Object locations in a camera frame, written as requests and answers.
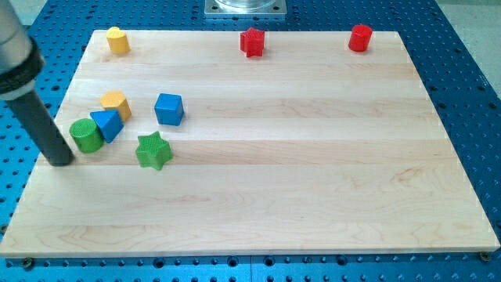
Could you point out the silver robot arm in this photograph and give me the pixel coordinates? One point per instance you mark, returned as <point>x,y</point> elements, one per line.
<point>21,60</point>

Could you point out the left board clamp screw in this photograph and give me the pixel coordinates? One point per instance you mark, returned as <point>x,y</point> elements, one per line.
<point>27,263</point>

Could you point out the yellow heart block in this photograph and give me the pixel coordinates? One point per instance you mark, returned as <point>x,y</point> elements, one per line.
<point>117,41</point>

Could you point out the board clamp screw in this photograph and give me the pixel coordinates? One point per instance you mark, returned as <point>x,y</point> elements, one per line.
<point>484,256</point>
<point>27,263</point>

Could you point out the right board clamp screw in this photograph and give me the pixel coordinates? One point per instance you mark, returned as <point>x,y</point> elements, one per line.
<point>484,256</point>

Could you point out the red cylinder block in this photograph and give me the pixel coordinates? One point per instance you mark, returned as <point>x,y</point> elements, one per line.
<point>360,38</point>

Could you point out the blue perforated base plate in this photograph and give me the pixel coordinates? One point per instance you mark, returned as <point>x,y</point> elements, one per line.
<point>468,103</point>

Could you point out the red star block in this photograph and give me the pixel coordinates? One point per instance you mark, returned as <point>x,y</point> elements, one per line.
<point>252,42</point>

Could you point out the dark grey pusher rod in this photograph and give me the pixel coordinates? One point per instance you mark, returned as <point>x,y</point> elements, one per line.
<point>40,126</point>

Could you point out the light wooden board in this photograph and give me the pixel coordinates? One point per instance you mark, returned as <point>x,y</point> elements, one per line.
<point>308,149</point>

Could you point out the yellow hexagon block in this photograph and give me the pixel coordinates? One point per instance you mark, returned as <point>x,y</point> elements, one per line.
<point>116,100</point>

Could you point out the blue triangle block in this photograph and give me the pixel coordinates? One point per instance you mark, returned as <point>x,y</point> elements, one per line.
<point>109,123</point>

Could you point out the blue cube block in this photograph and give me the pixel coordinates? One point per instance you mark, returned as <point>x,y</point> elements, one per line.
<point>169,109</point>

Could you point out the green star block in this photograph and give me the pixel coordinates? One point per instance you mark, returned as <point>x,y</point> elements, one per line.
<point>153,151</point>

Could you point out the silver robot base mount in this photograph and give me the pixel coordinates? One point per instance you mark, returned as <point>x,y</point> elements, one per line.
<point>245,7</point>

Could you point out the green cylinder block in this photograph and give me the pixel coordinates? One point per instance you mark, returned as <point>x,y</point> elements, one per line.
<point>86,135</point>

